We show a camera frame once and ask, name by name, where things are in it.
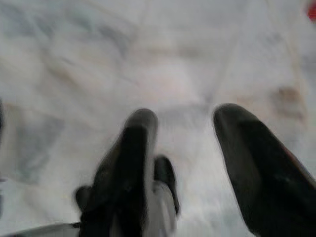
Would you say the red plastic stool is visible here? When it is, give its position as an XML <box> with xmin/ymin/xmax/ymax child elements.
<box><xmin>307</xmin><ymin>0</ymin><xmax>316</xmax><ymax>22</ymax></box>

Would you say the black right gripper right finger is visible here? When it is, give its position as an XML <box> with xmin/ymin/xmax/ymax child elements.
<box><xmin>212</xmin><ymin>103</ymin><xmax>316</xmax><ymax>237</ymax></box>

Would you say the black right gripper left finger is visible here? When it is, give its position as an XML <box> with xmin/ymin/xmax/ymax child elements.
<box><xmin>75</xmin><ymin>108</ymin><xmax>158</xmax><ymax>237</ymax></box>

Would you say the robot right leg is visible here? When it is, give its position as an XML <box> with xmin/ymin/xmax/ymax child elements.
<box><xmin>145</xmin><ymin>156</ymin><xmax>180</xmax><ymax>237</ymax></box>

